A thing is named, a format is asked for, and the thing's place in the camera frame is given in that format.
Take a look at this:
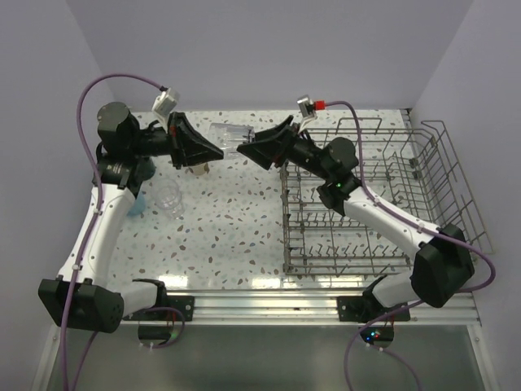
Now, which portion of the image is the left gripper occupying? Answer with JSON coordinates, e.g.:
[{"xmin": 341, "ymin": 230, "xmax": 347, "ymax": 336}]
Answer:
[{"xmin": 129, "ymin": 112, "xmax": 224, "ymax": 170}]

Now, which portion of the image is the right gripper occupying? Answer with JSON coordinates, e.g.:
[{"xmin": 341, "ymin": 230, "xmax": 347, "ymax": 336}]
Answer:
[{"xmin": 237, "ymin": 116, "xmax": 332, "ymax": 182}]

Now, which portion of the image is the beige cup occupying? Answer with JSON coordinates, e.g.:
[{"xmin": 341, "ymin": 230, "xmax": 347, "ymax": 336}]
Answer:
[{"xmin": 189, "ymin": 163, "xmax": 209, "ymax": 176}]

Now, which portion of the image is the dark teal mug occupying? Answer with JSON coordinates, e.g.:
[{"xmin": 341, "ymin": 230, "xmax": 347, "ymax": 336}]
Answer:
[{"xmin": 137, "ymin": 157, "xmax": 155, "ymax": 181}]

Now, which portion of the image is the clear glass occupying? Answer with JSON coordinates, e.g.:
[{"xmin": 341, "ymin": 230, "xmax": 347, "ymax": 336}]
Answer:
[
  {"xmin": 208, "ymin": 123, "xmax": 255, "ymax": 160},
  {"xmin": 153, "ymin": 178, "xmax": 185, "ymax": 219}
]

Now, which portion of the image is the light blue mug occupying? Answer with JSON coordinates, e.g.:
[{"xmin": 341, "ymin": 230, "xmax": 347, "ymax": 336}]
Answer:
[{"xmin": 127, "ymin": 192, "xmax": 146, "ymax": 217}]

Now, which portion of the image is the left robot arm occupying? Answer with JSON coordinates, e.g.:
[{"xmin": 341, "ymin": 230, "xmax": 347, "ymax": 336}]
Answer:
[{"xmin": 38, "ymin": 102, "xmax": 223, "ymax": 333}]

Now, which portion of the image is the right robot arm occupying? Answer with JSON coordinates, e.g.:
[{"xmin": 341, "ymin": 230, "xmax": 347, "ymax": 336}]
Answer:
[{"xmin": 237, "ymin": 118, "xmax": 475, "ymax": 320}]

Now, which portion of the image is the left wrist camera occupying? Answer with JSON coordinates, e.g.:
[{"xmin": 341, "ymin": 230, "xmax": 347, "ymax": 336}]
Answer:
[{"xmin": 151, "ymin": 87, "xmax": 180, "ymax": 130}]

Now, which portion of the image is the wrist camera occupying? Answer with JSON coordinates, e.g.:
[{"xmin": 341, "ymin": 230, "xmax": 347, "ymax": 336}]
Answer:
[
  {"xmin": 151, "ymin": 87, "xmax": 180, "ymax": 130},
  {"xmin": 296, "ymin": 95, "xmax": 326, "ymax": 133}
]

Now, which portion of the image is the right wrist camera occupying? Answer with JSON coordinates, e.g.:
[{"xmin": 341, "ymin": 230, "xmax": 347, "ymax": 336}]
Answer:
[{"xmin": 296, "ymin": 95, "xmax": 326, "ymax": 133}]

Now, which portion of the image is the grey wire dish rack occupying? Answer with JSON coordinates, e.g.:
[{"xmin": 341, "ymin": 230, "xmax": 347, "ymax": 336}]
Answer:
[{"xmin": 280, "ymin": 118, "xmax": 493, "ymax": 280}]

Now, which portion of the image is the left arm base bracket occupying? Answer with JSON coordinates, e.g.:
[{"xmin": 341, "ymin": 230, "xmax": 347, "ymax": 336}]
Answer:
[{"xmin": 165, "ymin": 296, "xmax": 195, "ymax": 323}]

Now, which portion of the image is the aluminium mounting rail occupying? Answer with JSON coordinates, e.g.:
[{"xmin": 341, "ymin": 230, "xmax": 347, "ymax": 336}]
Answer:
[{"xmin": 50, "ymin": 287, "xmax": 484, "ymax": 327}]

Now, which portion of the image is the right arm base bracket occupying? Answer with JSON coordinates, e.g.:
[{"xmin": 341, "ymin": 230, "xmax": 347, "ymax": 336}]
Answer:
[{"xmin": 336, "ymin": 296, "xmax": 366, "ymax": 323}]

